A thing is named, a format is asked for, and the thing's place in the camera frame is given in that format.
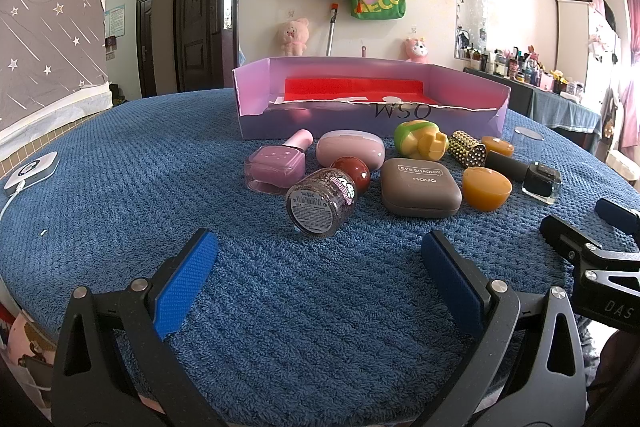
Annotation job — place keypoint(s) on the orange round soap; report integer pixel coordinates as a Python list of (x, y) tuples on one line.
[(485, 189)]

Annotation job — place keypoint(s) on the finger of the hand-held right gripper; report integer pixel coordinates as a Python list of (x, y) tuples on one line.
[(565, 234), (620, 214)]

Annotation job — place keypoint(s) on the dark wooden door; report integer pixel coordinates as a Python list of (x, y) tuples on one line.
[(200, 7)]

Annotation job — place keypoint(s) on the brown eyeshadow case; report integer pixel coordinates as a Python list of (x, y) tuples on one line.
[(420, 192)]

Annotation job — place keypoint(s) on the wall notice sheet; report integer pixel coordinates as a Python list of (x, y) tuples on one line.
[(116, 22)]

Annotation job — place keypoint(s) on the small orange round jar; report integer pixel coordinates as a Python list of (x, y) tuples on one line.
[(497, 148)]

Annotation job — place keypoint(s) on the pink curtain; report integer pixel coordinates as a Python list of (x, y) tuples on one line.
[(631, 57)]

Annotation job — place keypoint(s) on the pink nail polish bottle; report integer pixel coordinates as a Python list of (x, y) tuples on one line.
[(275, 164)]

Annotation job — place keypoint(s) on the white charger device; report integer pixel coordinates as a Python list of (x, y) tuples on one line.
[(30, 172)]

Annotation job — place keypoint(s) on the purple cardboard box red liner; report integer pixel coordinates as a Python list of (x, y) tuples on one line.
[(310, 127)]

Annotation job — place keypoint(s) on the dark hallway door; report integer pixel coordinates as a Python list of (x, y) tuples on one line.
[(145, 47)]

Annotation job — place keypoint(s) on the dresser with blue cloth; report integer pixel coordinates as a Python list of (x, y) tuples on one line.
[(545, 104)]

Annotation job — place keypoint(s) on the pink oval case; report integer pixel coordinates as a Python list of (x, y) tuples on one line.
[(350, 147)]

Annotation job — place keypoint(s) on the green yellow toy figure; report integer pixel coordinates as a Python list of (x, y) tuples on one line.
[(412, 137)]

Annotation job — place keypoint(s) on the wall mirror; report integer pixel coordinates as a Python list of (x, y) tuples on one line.
[(470, 2)]

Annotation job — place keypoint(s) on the metal mop pole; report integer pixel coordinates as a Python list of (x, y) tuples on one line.
[(332, 29)]

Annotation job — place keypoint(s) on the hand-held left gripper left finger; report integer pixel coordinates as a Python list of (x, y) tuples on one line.
[(185, 287)]

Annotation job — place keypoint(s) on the pink plush toy white face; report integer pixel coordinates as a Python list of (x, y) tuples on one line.
[(416, 50)]

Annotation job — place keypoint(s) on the studded silver cylinder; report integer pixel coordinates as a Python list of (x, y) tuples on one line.
[(467, 149)]

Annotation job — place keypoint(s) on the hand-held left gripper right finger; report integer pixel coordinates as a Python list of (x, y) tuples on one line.
[(450, 287)]

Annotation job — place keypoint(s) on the glitter bottle red ball cap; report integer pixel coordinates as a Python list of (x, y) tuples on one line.
[(315, 202)]

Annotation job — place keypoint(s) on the clear glass cup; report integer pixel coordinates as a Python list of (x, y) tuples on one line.
[(527, 144)]

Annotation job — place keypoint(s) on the pink bear plush toy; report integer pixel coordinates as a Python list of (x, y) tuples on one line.
[(291, 37)]

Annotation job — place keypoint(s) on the black nail polish bottle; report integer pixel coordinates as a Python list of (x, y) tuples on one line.
[(540, 182)]

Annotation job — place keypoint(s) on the white cabinet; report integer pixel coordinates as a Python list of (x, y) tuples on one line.
[(575, 42)]

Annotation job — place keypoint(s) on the row of cosmetic bottles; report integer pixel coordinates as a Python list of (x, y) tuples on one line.
[(520, 67)]

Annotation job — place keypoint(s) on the orange tassel charm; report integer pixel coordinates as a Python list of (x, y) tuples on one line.
[(357, 3)]

